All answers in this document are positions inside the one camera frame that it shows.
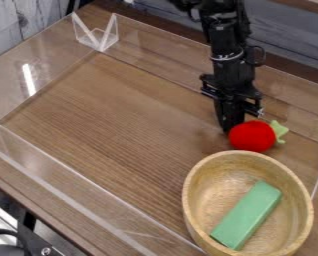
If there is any clear acrylic enclosure wall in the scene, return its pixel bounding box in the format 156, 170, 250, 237
0, 9, 318, 256

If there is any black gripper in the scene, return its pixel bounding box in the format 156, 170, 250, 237
200, 49, 266, 132

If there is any green rectangular block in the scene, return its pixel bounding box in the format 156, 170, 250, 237
209, 181, 282, 250

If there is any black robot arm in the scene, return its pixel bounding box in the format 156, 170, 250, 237
167, 0, 266, 133

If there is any red plush strawberry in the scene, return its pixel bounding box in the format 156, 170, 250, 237
228, 120, 290, 152

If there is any black cable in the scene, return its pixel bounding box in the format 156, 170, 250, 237
0, 228, 25, 256

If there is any oval wooden bowl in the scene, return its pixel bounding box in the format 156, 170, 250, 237
181, 150, 314, 256

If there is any black metal table bracket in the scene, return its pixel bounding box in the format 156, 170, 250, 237
17, 209, 65, 256

